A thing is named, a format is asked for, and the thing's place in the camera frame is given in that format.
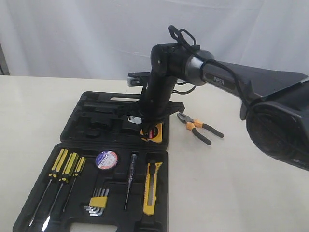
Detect silver adjustable wrench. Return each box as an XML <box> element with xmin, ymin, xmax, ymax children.
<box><xmin>127</xmin><ymin>116</ymin><xmax>142</xmax><ymax>124</ymax></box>

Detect yellow utility knife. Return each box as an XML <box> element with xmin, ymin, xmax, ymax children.
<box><xmin>143</xmin><ymin>162</ymin><xmax>163</xmax><ymax>216</ymax></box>

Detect voltage tester screwdriver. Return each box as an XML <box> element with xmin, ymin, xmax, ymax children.
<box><xmin>124</xmin><ymin>153</ymin><xmax>137</xmax><ymax>210</ymax></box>

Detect hex key set yellow holder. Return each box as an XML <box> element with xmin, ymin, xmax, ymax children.
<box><xmin>84</xmin><ymin>188</ymin><xmax>109</xmax><ymax>217</ymax></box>

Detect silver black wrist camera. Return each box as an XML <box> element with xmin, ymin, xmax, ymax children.
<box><xmin>127</xmin><ymin>72</ymin><xmax>151</xmax><ymax>87</ymax></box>

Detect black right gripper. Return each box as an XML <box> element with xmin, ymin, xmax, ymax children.
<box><xmin>118</xmin><ymin>100</ymin><xmax>186</xmax><ymax>126</ymax></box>

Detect large yellow black screwdriver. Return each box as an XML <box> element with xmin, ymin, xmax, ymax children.
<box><xmin>28</xmin><ymin>148</ymin><xmax>69</xmax><ymax>228</ymax></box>

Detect medium yellow black screwdriver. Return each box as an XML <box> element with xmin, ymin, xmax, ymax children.
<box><xmin>41</xmin><ymin>152</ymin><xmax>79</xmax><ymax>232</ymax></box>

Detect yellow tape measure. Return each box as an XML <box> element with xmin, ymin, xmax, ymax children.
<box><xmin>140</xmin><ymin>123</ymin><xmax>163</xmax><ymax>144</ymax></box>

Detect white backdrop curtain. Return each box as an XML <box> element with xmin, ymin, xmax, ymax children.
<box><xmin>0</xmin><ymin>0</ymin><xmax>309</xmax><ymax>79</ymax></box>

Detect orange black combination pliers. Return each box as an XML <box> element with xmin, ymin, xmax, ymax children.
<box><xmin>176</xmin><ymin>112</ymin><xmax>225</xmax><ymax>146</ymax></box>

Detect black plastic tool case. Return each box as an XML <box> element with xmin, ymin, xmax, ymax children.
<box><xmin>13</xmin><ymin>91</ymin><xmax>169</xmax><ymax>232</ymax></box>

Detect black electrical tape roll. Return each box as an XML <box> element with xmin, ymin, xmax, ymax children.
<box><xmin>95</xmin><ymin>150</ymin><xmax>119</xmax><ymax>171</ymax></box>

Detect small yellow black screwdriver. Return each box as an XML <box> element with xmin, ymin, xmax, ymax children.
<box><xmin>62</xmin><ymin>157</ymin><xmax>86</xmax><ymax>213</ymax></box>

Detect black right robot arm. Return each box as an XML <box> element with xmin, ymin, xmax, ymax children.
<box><xmin>118</xmin><ymin>43</ymin><xmax>309</xmax><ymax>170</ymax></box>

